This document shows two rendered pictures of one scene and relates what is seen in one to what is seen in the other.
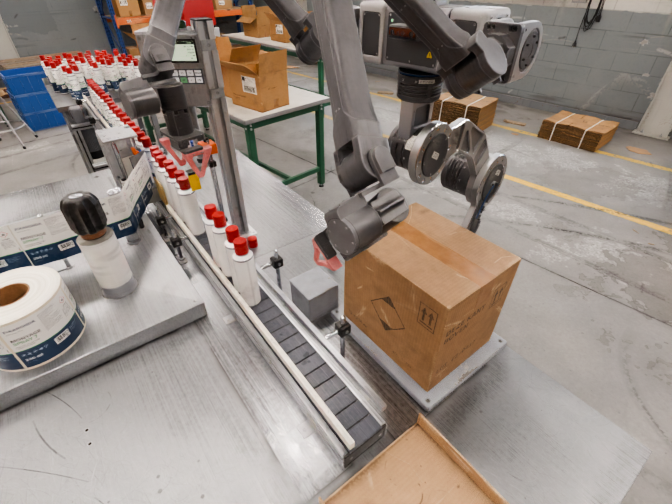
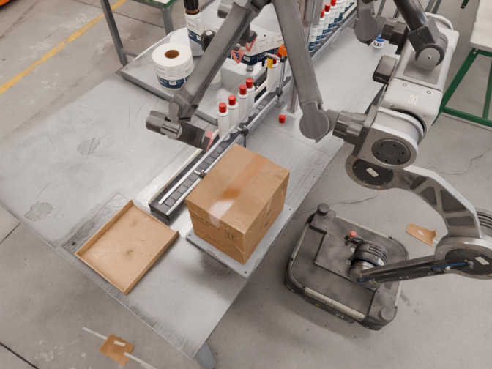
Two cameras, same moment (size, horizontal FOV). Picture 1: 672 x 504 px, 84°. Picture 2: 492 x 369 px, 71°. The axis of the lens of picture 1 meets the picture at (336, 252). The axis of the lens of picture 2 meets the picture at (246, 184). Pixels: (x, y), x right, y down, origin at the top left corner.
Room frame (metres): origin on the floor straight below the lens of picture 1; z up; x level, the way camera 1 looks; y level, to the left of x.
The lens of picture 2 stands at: (0.45, -0.86, 2.11)
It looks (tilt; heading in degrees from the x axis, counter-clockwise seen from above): 55 degrees down; 71
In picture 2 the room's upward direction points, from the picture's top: 1 degrees clockwise
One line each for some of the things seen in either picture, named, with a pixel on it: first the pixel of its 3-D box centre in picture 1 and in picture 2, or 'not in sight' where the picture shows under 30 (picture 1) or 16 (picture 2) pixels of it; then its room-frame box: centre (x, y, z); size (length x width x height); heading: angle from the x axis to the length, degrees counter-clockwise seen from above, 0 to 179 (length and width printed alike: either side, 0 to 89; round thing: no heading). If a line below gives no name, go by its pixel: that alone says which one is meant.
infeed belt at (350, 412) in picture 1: (206, 245); (264, 99); (1.00, 0.44, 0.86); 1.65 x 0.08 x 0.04; 37
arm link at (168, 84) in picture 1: (169, 96); not in sight; (0.85, 0.37, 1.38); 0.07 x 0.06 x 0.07; 135
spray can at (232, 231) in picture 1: (238, 259); (232, 114); (0.77, 0.26, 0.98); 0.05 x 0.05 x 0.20
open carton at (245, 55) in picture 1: (233, 67); not in sight; (3.22, 0.81, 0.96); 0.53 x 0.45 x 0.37; 136
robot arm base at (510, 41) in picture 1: (490, 54); (351, 127); (0.92, -0.35, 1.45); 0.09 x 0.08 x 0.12; 45
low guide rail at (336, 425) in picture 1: (229, 286); (226, 123); (0.75, 0.29, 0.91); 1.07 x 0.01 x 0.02; 37
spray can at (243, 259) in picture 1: (246, 272); (223, 121); (0.72, 0.23, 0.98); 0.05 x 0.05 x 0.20
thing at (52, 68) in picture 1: (91, 70); not in sight; (3.04, 1.84, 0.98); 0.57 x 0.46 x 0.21; 127
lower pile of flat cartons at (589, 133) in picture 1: (577, 129); not in sight; (4.23, -2.78, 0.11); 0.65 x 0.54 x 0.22; 42
